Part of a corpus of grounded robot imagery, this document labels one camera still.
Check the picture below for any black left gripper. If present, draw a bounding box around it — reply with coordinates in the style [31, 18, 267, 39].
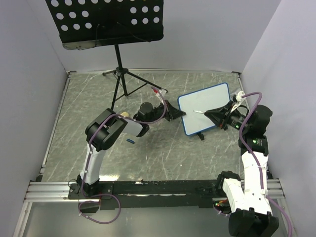
[146, 100, 186, 124]

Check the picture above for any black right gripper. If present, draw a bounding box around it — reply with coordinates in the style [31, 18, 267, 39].
[204, 100, 251, 132]

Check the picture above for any white blue whiteboard marker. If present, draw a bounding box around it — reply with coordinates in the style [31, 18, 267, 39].
[193, 110, 205, 114]

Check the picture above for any blue framed whiteboard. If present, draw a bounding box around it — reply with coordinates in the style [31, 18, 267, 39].
[177, 82, 230, 136]

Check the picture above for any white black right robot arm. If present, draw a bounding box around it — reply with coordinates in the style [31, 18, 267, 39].
[204, 101, 279, 237]

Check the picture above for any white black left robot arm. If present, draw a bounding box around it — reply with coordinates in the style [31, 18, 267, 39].
[77, 100, 186, 198]

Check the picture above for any wooden microphone toy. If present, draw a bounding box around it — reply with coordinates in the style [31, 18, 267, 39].
[121, 112, 129, 117]

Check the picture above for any black music stand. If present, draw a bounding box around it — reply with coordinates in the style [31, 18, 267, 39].
[46, 0, 164, 96]

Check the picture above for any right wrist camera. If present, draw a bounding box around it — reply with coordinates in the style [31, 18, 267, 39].
[231, 89, 245, 111]

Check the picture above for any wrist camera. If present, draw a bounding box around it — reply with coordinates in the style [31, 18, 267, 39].
[152, 86, 167, 103]
[231, 89, 245, 111]

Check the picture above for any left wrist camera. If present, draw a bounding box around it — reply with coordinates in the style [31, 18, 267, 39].
[152, 86, 167, 103]

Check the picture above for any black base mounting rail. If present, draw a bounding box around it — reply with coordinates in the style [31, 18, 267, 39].
[68, 180, 230, 213]

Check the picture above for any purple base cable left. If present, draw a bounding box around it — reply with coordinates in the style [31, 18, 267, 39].
[78, 194, 121, 225]

